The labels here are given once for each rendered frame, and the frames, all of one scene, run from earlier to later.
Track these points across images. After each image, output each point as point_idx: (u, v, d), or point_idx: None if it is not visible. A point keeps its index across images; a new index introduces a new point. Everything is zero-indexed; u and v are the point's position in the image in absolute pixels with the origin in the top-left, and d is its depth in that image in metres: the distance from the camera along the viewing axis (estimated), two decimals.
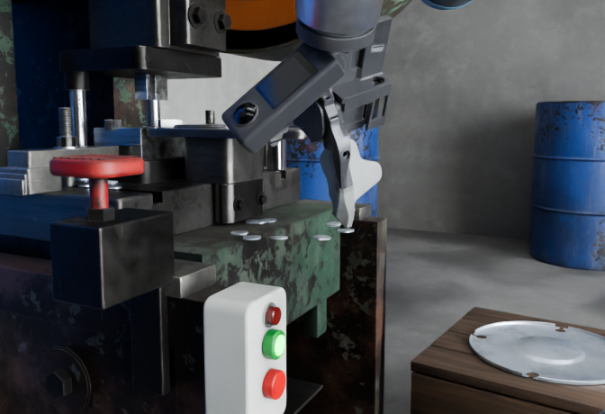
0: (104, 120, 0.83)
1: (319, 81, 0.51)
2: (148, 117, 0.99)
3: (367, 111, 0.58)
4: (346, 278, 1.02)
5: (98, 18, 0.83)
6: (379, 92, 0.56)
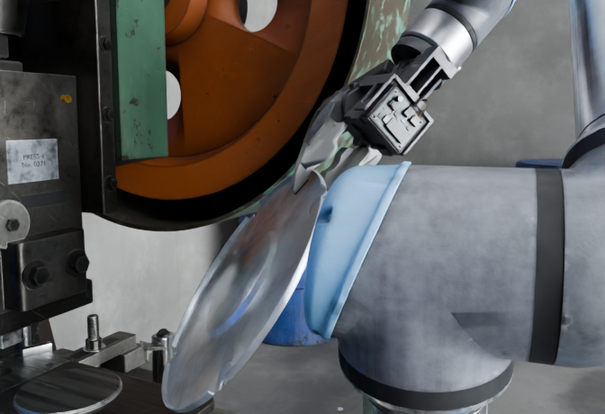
0: None
1: (372, 69, 0.68)
2: None
3: (371, 104, 0.61)
4: None
5: None
6: (383, 77, 0.61)
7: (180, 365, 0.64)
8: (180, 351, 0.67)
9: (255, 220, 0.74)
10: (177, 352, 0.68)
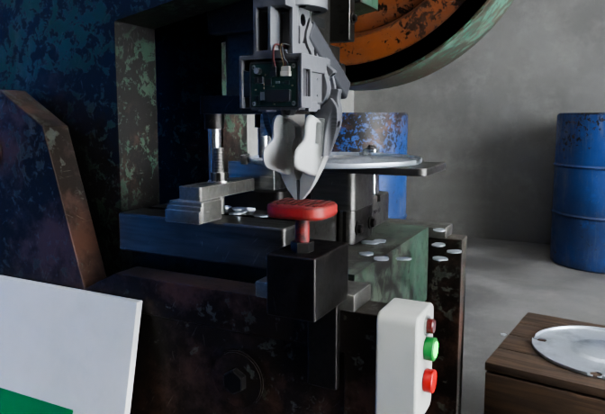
0: (240, 155, 0.97)
1: None
2: (258, 148, 1.13)
3: (257, 92, 0.60)
4: (431, 289, 1.15)
5: (236, 68, 0.97)
6: (248, 64, 0.60)
7: None
8: None
9: None
10: None
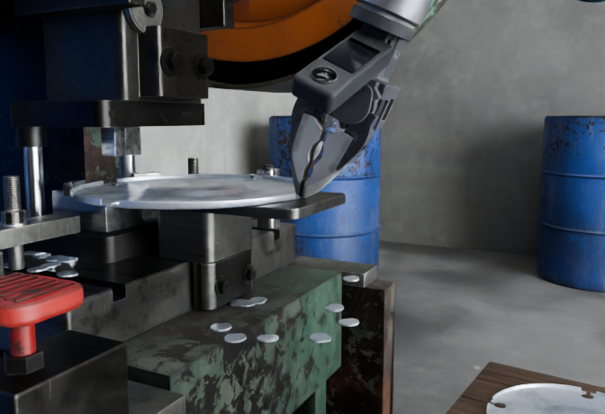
0: (63, 184, 0.70)
1: (381, 59, 0.58)
2: (121, 168, 0.87)
3: (375, 112, 0.66)
4: (348, 351, 0.89)
5: (56, 63, 0.70)
6: (394, 93, 0.65)
7: None
8: None
9: None
10: None
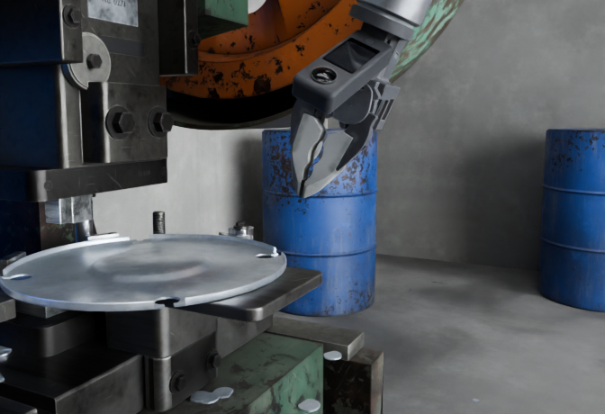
0: None
1: (381, 59, 0.58)
2: (76, 227, 0.77)
3: (374, 112, 0.66)
4: None
5: None
6: (394, 93, 0.65)
7: (240, 249, 0.70)
8: None
9: None
10: None
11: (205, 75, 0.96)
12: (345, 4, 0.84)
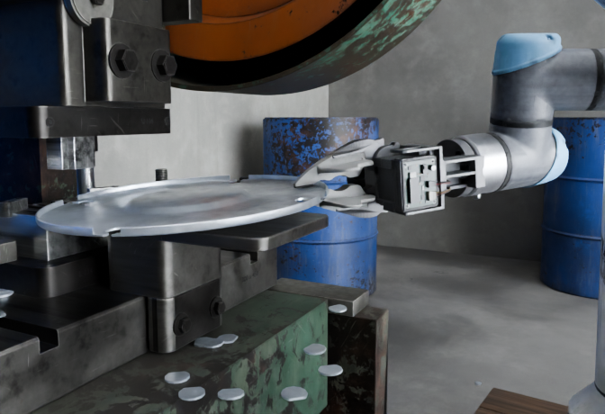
0: None
1: None
2: (77, 182, 0.76)
3: (406, 157, 0.64)
4: (336, 388, 0.79)
5: None
6: (428, 146, 0.64)
7: (198, 184, 0.72)
8: None
9: None
10: None
11: None
12: None
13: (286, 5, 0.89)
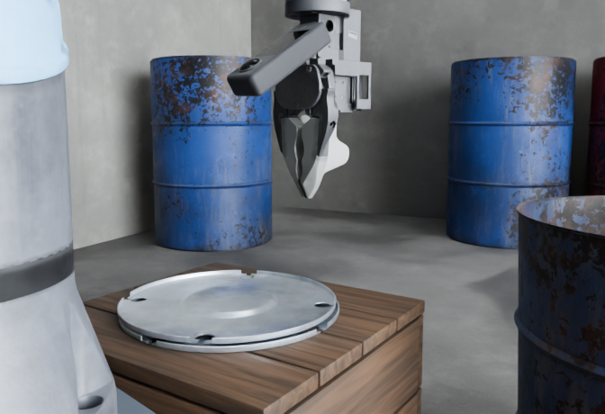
0: None
1: (311, 36, 0.60)
2: None
3: (353, 94, 0.65)
4: None
5: None
6: (361, 67, 0.64)
7: (311, 295, 0.82)
8: None
9: None
10: None
11: None
12: None
13: None
